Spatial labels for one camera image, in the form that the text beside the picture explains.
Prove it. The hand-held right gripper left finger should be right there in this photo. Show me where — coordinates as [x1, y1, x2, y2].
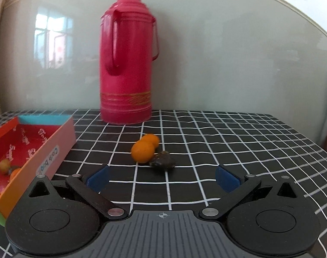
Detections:
[28, 164, 127, 219]

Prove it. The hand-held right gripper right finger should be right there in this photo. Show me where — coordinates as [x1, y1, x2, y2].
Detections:
[198, 164, 301, 219]

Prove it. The colourful cardboard box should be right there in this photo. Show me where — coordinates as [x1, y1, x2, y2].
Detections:
[0, 114, 77, 227]

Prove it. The dark shrivelled fruit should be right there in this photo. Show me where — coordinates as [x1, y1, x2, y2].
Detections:
[149, 151, 176, 169]

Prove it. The large orange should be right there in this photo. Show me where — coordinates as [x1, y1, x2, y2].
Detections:
[9, 168, 22, 182]

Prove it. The black checked tablecloth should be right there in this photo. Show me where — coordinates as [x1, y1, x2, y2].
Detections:
[0, 109, 327, 258]

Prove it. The red thermos flask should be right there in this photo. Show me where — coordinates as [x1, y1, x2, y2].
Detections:
[99, 0, 161, 125]

